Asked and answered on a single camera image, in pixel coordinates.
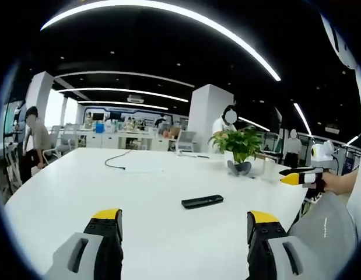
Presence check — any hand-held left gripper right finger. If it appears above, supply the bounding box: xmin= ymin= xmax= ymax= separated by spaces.
xmin=246 ymin=210 xmax=325 ymax=280

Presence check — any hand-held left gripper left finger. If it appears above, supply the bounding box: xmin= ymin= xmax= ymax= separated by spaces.
xmin=44 ymin=208 xmax=124 ymax=280

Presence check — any black remote control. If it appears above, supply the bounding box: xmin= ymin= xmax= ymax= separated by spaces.
xmin=181 ymin=194 xmax=225 ymax=210

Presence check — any clear plastic cup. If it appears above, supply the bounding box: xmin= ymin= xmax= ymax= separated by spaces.
xmin=261 ymin=159 xmax=279 ymax=184

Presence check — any person's white sleeve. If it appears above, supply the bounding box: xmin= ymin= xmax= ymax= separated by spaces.
xmin=345 ymin=67 xmax=361 ymax=233

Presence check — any person's grey clothing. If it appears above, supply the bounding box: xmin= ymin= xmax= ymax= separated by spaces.
xmin=287 ymin=191 xmax=359 ymax=265

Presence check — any green potted plant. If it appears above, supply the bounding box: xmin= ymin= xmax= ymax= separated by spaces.
xmin=208 ymin=125 xmax=265 ymax=170

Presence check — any white worn device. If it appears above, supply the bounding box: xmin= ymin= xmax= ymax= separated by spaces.
xmin=319 ymin=13 xmax=359 ymax=71

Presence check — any white office chair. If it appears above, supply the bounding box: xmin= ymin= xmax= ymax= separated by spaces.
xmin=42 ymin=124 xmax=69 ymax=162

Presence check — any grey mesh office chair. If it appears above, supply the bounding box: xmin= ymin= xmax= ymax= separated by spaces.
xmin=174 ymin=130 xmax=198 ymax=153

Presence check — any row of white desks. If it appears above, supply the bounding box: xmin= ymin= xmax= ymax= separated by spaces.
xmin=74 ymin=128 xmax=171 ymax=152

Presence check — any long curved ceiling light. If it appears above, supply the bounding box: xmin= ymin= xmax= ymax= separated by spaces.
xmin=40 ymin=0 xmax=282 ymax=82

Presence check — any black cable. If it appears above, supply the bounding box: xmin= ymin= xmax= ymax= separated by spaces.
xmin=104 ymin=149 xmax=133 ymax=171

